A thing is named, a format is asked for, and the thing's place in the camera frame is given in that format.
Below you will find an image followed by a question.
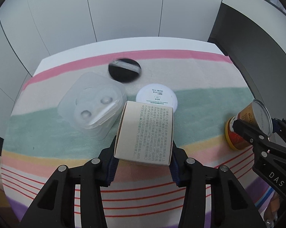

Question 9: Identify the person's hand with nail art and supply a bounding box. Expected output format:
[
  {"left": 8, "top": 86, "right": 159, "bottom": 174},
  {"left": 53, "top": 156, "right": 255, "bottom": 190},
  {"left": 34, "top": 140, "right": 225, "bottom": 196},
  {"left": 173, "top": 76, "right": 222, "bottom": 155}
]
[{"left": 264, "top": 192, "right": 286, "bottom": 227}]

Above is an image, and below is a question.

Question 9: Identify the white round compact case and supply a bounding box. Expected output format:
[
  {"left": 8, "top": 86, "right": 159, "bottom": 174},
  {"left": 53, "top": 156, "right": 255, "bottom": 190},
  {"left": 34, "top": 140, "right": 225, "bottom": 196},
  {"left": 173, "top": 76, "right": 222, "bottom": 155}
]
[{"left": 135, "top": 83, "right": 178, "bottom": 113}]

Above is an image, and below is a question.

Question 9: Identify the clear plastic blister tray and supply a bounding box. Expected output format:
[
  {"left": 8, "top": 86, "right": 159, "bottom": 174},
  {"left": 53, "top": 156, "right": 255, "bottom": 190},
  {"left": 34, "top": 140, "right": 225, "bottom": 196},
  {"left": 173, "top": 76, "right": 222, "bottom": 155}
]
[{"left": 58, "top": 72, "right": 127, "bottom": 140}]

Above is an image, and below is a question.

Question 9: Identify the beige cardboard product box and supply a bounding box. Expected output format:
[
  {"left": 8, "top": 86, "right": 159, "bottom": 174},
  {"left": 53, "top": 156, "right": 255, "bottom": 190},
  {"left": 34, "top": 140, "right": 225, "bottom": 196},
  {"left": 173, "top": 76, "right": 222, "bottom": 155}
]
[{"left": 114, "top": 101, "right": 174, "bottom": 166}]

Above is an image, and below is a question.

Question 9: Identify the colourful striped cloth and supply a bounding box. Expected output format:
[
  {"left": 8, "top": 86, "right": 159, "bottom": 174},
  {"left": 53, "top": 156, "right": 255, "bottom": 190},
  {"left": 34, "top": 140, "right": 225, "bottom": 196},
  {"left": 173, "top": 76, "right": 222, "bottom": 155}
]
[{"left": 1, "top": 50, "right": 274, "bottom": 227}]

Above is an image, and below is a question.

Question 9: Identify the red tin can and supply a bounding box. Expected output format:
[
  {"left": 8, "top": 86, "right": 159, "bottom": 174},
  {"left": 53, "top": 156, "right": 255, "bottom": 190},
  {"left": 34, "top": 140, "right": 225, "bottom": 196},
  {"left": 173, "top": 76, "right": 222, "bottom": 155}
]
[{"left": 225, "top": 99, "right": 273, "bottom": 150}]

